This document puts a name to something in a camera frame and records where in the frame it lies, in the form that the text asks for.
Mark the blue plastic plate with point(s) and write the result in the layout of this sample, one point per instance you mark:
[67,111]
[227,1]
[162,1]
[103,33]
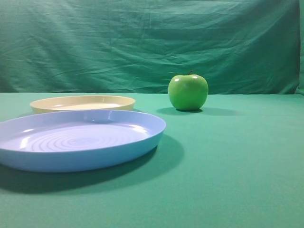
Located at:
[69,141]

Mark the green apple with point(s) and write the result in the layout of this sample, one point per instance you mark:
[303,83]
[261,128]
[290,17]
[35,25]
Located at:
[188,92]

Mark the green backdrop cloth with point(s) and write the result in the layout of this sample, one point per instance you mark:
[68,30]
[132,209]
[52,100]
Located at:
[137,46]

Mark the green tablecloth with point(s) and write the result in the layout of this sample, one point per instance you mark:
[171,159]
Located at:
[239,163]

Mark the yellow plastic plate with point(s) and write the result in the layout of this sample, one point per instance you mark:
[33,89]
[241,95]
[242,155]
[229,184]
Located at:
[82,102]

